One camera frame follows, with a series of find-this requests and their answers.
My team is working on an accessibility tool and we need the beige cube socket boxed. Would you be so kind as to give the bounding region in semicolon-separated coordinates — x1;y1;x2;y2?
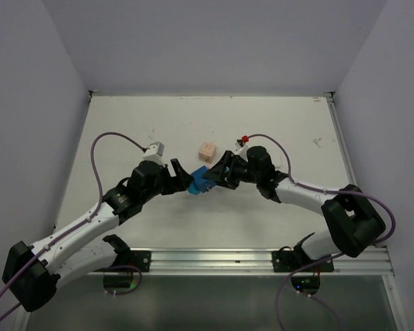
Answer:
198;141;217;163

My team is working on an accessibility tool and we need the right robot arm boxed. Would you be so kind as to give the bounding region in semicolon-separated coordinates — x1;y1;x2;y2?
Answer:
203;146;386;271

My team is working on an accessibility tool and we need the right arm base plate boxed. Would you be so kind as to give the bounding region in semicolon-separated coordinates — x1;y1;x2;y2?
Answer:
271;246;335;272

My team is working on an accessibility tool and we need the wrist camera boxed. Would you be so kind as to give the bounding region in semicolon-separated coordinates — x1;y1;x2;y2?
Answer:
142;141;165;166
234;135;249;158

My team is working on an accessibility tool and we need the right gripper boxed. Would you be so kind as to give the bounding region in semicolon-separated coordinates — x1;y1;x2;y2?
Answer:
203;150;261;190

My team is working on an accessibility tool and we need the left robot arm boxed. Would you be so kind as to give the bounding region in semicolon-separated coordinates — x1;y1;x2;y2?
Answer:
2;159;194;312

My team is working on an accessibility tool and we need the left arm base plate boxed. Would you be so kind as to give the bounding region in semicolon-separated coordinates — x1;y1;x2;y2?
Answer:
114;250;152;272

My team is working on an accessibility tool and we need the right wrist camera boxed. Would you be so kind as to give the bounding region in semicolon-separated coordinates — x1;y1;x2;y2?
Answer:
234;135;249;158

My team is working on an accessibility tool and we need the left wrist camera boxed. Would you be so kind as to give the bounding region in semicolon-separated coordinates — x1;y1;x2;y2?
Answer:
142;141;165;166

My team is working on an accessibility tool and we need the blue pink cube socket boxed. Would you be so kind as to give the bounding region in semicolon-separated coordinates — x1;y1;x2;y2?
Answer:
187;165;216;195

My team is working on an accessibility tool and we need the aluminium mounting rail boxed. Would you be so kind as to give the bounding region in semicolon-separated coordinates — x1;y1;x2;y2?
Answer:
131;248;394;276

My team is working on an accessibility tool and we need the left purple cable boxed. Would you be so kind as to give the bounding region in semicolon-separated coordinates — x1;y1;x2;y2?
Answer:
0;131;148;325

